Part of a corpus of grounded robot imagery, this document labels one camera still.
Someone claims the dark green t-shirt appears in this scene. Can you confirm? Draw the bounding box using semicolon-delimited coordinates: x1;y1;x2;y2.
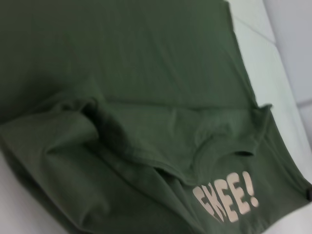
0;0;312;234

